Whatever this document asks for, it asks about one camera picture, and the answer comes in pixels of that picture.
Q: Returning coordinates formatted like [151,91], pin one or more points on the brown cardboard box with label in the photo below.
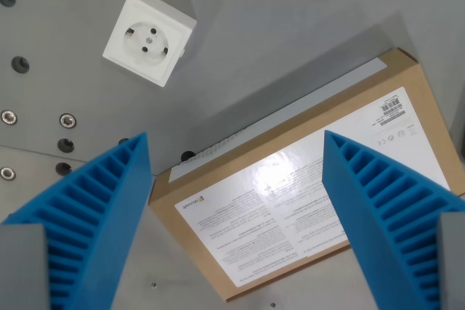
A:
[290,194]

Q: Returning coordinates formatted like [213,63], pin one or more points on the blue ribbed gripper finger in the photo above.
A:
[105,194]
[378,208]

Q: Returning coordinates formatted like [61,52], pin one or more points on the white wall socket box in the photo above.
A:
[149,39]

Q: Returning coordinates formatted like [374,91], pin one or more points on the hex socket bolt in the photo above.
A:
[67,120]
[7,173]
[8,118]

